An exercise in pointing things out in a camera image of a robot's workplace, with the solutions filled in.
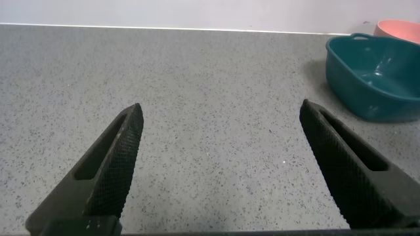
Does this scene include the teal plastic basin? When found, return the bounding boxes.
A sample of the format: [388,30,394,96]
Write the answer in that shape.
[325,32,420,124]

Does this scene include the pink bowl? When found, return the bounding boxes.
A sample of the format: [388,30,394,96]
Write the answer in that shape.
[373,19,420,45]

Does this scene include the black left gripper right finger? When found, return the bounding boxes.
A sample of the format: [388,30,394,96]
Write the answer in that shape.
[299,98,420,229]

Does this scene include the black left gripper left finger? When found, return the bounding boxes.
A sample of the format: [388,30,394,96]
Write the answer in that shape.
[25,102,144,235]

